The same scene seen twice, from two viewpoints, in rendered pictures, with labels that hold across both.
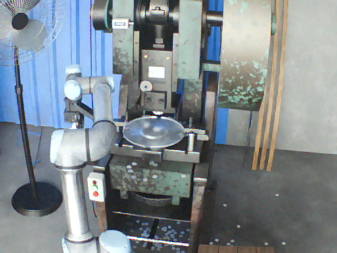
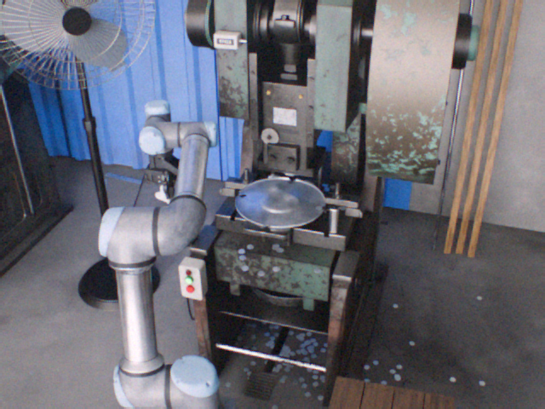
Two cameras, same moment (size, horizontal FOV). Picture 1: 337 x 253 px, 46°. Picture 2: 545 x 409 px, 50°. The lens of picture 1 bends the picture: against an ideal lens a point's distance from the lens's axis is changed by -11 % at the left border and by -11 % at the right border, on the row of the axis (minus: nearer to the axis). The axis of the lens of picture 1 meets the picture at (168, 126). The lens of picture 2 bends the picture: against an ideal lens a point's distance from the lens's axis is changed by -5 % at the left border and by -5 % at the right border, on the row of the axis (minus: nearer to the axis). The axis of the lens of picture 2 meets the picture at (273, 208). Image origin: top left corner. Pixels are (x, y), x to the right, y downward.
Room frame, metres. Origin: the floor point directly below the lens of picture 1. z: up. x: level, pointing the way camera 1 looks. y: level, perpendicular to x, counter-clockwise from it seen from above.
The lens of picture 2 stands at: (0.18, -0.18, 1.86)
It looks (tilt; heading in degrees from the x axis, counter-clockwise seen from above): 34 degrees down; 10
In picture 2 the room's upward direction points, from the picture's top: straight up
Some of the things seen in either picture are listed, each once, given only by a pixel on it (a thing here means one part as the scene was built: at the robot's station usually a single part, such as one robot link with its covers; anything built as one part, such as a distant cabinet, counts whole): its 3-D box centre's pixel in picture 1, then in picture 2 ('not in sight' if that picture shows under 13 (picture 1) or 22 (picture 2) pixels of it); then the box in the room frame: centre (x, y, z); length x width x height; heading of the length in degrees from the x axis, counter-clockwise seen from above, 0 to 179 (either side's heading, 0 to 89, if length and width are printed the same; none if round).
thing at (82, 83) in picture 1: (76, 86); (159, 135); (1.66, 0.39, 1.07); 0.11 x 0.11 x 0.08; 10
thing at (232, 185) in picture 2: (125, 120); (244, 181); (1.96, 0.22, 0.76); 0.17 x 0.06 x 0.10; 82
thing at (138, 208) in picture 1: (157, 194); (290, 286); (1.95, 0.05, 0.31); 0.43 x 0.42 x 0.01; 82
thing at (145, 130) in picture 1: (153, 131); (280, 201); (1.81, 0.07, 0.78); 0.29 x 0.29 x 0.01
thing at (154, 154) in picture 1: (151, 148); (276, 226); (1.76, 0.07, 0.72); 0.25 x 0.14 x 0.14; 172
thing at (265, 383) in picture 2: (153, 232); (279, 343); (1.80, 0.07, 0.14); 0.59 x 0.10 x 0.05; 172
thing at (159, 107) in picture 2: (73, 78); (158, 120); (1.75, 0.43, 1.08); 0.09 x 0.08 x 0.11; 10
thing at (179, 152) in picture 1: (158, 138); (290, 208); (1.94, 0.05, 0.68); 0.45 x 0.30 x 0.06; 82
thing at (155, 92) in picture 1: (158, 74); (289, 118); (1.90, 0.06, 1.04); 0.17 x 0.15 x 0.30; 172
